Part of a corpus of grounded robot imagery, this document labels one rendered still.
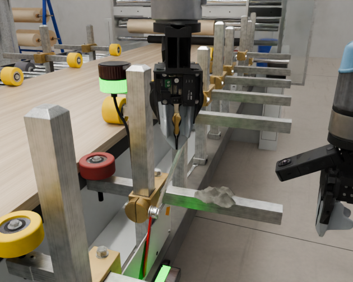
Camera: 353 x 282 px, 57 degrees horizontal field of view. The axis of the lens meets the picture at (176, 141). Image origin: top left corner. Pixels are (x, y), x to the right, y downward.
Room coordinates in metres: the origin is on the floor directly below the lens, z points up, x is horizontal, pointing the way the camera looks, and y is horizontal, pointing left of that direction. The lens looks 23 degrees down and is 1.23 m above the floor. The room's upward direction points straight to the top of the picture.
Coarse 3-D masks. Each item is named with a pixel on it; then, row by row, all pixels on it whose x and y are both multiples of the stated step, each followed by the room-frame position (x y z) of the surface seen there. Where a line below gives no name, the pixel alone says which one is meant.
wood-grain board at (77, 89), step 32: (96, 64) 1.95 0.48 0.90; (0, 96) 1.23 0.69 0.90; (32, 96) 1.23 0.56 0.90; (64, 96) 1.23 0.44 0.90; (96, 96) 1.23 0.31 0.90; (0, 128) 0.88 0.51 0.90; (96, 128) 0.88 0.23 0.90; (128, 128) 0.91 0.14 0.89; (0, 160) 0.67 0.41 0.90; (0, 192) 0.53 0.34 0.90; (32, 192) 0.53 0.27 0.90
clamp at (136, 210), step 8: (160, 176) 0.65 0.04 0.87; (160, 184) 0.61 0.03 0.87; (152, 192) 0.58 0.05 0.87; (136, 200) 0.55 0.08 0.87; (144, 200) 0.55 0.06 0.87; (152, 200) 0.56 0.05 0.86; (128, 208) 0.55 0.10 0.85; (136, 208) 0.54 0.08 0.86; (144, 208) 0.54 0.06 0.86; (128, 216) 0.55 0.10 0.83; (136, 216) 0.55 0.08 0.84; (144, 216) 0.53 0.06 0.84
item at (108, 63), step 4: (100, 64) 0.58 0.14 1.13; (104, 64) 0.58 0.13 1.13; (108, 64) 0.58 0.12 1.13; (112, 64) 0.58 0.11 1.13; (116, 64) 0.58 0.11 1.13; (120, 64) 0.58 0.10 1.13; (124, 64) 0.58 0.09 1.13; (108, 80) 0.57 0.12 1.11; (112, 80) 0.57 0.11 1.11; (116, 80) 0.57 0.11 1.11; (120, 80) 0.57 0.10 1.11; (104, 92) 0.59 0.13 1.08; (124, 92) 0.58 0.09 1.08; (112, 96) 0.59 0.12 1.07; (116, 96) 0.60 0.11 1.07; (116, 100) 0.60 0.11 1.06; (116, 104) 0.60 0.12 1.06; (116, 108) 0.60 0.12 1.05; (120, 116) 0.59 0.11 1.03; (124, 120) 0.59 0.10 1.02; (124, 124) 0.59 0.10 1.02; (128, 132) 0.59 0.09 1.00; (128, 136) 0.59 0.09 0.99; (128, 140) 0.59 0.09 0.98
